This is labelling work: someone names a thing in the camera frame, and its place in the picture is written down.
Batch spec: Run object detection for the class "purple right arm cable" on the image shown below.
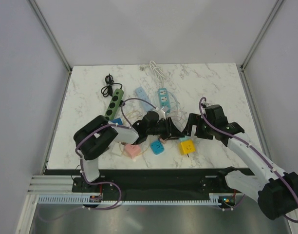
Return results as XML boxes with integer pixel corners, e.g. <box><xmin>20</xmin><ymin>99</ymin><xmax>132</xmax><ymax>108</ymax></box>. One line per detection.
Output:
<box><xmin>199</xmin><ymin>97</ymin><xmax>298</xmax><ymax>223</ymax></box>

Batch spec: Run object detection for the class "black power cord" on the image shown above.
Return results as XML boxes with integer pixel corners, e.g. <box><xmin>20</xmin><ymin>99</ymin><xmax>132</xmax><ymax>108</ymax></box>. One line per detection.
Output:
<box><xmin>100</xmin><ymin>74</ymin><xmax>123</xmax><ymax>98</ymax></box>

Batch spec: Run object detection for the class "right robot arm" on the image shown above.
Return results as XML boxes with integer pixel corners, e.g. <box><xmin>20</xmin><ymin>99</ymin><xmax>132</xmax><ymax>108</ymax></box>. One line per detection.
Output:
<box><xmin>183</xmin><ymin>103</ymin><xmax>298</xmax><ymax>223</ymax></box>

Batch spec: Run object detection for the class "light blue thin cable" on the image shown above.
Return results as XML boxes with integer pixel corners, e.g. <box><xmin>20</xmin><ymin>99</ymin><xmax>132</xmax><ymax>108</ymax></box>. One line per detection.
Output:
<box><xmin>153</xmin><ymin>91</ymin><xmax>188</xmax><ymax>127</ymax></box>

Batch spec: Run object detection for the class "yellow cube socket hub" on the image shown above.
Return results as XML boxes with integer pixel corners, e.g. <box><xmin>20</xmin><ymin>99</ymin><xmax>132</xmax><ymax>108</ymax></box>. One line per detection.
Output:
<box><xmin>179</xmin><ymin>140</ymin><xmax>196</xmax><ymax>155</ymax></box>

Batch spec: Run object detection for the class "pink cube socket adapter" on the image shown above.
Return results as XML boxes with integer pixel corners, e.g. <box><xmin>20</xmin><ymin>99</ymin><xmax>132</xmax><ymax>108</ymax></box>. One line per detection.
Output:
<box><xmin>124</xmin><ymin>144</ymin><xmax>141</xmax><ymax>159</ymax></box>

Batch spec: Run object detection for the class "green power strip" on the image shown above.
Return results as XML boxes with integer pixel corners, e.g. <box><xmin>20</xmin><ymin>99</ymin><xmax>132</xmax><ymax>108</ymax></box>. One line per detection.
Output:
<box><xmin>104</xmin><ymin>89</ymin><xmax>124</xmax><ymax>120</ymax></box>

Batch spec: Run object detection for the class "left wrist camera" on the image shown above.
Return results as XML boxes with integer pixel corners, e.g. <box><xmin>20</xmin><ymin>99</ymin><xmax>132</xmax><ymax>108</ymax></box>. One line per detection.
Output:
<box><xmin>155</xmin><ymin>106</ymin><xmax>169</xmax><ymax>119</ymax></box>

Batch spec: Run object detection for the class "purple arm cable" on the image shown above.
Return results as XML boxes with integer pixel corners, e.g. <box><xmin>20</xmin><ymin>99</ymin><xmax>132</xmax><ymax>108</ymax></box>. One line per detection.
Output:
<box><xmin>199</xmin><ymin>97</ymin><xmax>298</xmax><ymax>223</ymax></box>
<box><xmin>75</xmin><ymin>97</ymin><xmax>162</xmax><ymax>210</ymax></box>

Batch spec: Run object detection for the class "white slotted cable duct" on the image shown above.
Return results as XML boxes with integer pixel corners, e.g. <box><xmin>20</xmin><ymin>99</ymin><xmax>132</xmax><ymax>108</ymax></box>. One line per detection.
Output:
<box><xmin>37</xmin><ymin>194</ymin><xmax>230</xmax><ymax>206</ymax></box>

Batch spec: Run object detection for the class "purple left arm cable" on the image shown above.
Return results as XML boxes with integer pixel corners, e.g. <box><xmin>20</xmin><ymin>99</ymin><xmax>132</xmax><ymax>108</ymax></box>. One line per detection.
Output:
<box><xmin>75</xmin><ymin>97</ymin><xmax>162</xmax><ymax>210</ymax></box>

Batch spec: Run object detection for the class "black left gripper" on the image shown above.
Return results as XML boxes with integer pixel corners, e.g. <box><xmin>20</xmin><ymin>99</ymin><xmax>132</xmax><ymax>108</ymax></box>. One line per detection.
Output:
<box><xmin>147</xmin><ymin>117</ymin><xmax>184</xmax><ymax>141</ymax></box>

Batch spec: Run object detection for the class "blue plug adapter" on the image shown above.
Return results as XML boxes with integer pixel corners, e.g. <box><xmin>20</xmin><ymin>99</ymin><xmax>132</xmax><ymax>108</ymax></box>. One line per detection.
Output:
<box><xmin>150</xmin><ymin>140</ymin><xmax>165</xmax><ymax>155</ymax></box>

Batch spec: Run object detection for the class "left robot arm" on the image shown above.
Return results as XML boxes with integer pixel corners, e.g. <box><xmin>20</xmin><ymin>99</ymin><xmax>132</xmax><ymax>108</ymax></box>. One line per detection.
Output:
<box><xmin>73</xmin><ymin>111</ymin><xmax>184</xmax><ymax>192</ymax></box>

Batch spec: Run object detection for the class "white power cord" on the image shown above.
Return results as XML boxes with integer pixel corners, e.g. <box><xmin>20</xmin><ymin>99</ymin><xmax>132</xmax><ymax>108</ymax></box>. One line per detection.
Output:
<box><xmin>149</xmin><ymin>60</ymin><xmax>167</xmax><ymax>89</ymax></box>

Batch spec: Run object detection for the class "teal power strip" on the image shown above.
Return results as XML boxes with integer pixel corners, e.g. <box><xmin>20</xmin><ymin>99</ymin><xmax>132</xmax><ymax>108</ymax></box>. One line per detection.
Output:
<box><xmin>157</xmin><ymin>88</ymin><xmax>170</xmax><ymax>112</ymax></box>

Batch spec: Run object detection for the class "yellow charging cable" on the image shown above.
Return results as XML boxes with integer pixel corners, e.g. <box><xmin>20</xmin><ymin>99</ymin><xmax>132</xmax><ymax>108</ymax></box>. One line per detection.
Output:
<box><xmin>118</xmin><ymin>109</ymin><xmax>151</xmax><ymax>156</ymax></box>

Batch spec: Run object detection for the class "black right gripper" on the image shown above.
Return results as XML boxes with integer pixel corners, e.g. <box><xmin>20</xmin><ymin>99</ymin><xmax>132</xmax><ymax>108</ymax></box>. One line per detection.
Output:
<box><xmin>182</xmin><ymin>113</ymin><xmax>215</xmax><ymax>140</ymax></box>

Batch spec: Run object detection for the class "light blue power strip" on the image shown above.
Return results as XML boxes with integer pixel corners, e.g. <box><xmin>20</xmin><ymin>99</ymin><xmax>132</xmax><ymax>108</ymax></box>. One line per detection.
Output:
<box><xmin>135</xmin><ymin>86</ymin><xmax>154</xmax><ymax>112</ymax></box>

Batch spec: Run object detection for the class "light teal charger plug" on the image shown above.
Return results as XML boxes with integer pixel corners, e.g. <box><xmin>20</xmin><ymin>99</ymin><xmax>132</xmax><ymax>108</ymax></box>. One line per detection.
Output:
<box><xmin>179</xmin><ymin>136</ymin><xmax>188</xmax><ymax>142</ymax></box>

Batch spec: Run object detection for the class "blue cube socket adapter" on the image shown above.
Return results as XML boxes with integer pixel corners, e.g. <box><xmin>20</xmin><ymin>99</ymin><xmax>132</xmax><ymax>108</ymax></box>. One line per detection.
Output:
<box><xmin>111</xmin><ymin>117</ymin><xmax>123</xmax><ymax>125</ymax></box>

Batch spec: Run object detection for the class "white charger block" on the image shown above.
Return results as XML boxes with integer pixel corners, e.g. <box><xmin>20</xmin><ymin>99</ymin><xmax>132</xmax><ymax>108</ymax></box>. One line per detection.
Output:
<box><xmin>111</xmin><ymin>143</ymin><xmax>122</xmax><ymax>156</ymax></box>

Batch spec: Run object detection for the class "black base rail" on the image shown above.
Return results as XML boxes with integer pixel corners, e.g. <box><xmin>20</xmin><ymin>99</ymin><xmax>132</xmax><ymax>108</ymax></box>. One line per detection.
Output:
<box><xmin>72</xmin><ymin>169</ymin><xmax>234</xmax><ymax>201</ymax></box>

